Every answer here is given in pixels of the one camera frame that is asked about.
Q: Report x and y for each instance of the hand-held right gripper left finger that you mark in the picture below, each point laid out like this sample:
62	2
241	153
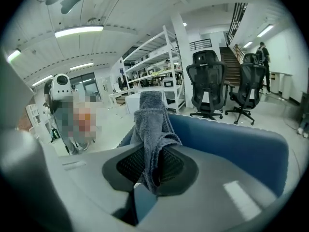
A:
84	168

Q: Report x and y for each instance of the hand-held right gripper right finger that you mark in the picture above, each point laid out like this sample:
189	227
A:
217	190

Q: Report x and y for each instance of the dark blue cloth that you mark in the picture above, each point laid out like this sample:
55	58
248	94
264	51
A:
229	144

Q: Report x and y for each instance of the black mesh office chair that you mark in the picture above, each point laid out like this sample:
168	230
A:
207	81
251	81

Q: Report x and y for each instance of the white desk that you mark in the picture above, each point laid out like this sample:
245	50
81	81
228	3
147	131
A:
116	95

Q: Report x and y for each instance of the white rounded device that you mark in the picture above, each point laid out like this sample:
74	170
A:
61	88

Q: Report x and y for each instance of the dark glass entrance door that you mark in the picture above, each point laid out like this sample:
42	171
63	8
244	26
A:
84	83

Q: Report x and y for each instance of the clothes rack with garments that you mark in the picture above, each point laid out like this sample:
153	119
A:
122	81

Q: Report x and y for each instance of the long ceiling light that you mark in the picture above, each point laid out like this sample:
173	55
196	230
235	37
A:
77	31
82	66
247	44
265	30

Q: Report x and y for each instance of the white microwave appliance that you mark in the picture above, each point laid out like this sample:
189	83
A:
168	83

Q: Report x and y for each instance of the brown staircase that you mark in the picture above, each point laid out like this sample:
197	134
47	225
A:
229	64

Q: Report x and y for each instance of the white metal shelving rack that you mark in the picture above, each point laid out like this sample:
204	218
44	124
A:
169	57

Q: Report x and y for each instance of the black balcony railing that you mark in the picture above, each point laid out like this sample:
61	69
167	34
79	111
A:
200	45

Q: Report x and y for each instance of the black stair railing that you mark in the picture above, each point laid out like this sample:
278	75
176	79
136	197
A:
237	20

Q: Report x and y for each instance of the blue wall poster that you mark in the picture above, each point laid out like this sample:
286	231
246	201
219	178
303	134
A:
121	71

